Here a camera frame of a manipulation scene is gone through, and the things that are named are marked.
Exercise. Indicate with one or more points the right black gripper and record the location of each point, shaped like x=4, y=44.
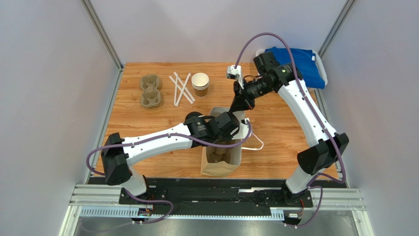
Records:
x=244, y=94

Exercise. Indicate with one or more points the stack of paper cups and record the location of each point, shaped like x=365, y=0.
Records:
x=200, y=83

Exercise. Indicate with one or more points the brown paper bag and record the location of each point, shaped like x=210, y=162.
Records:
x=223, y=169

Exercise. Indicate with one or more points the cardboard cup carrier tray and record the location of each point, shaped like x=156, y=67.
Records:
x=151, y=96

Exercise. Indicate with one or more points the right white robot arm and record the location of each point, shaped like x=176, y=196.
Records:
x=325, y=144

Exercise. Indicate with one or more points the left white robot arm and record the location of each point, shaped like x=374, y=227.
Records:
x=120, y=154

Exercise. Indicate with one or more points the white wrapped straw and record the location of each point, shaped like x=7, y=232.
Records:
x=181, y=89
x=184, y=86

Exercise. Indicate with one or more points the blue folded towel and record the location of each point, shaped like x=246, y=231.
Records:
x=307, y=65

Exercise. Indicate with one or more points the white plastic basket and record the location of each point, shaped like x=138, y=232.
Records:
x=322, y=73

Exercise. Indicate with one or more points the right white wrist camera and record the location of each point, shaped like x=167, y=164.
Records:
x=235, y=72

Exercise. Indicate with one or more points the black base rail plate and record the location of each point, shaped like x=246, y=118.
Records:
x=223, y=197

